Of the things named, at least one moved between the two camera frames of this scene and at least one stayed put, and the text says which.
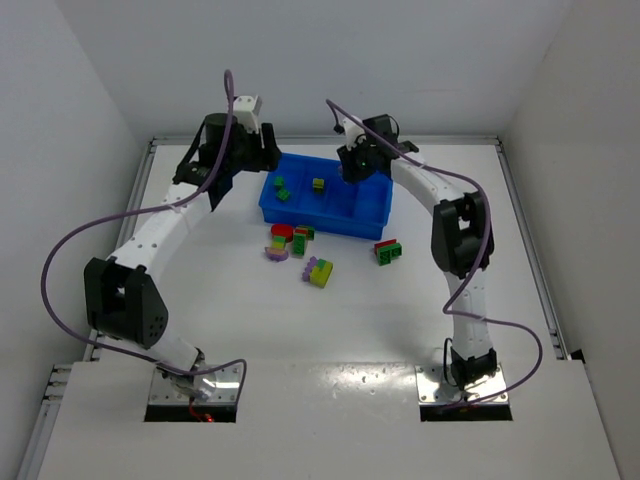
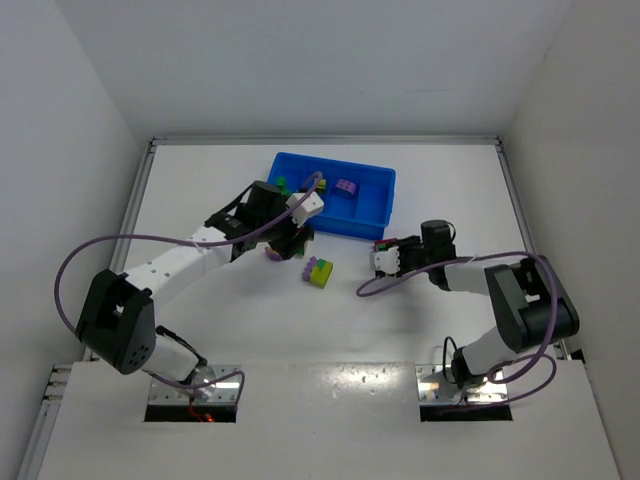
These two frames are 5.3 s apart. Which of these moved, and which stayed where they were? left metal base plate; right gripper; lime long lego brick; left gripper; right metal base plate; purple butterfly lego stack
Moved: right gripper; left gripper
Stayed: left metal base plate; lime long lego brick; right metal base plate; purple butterfly lego stack
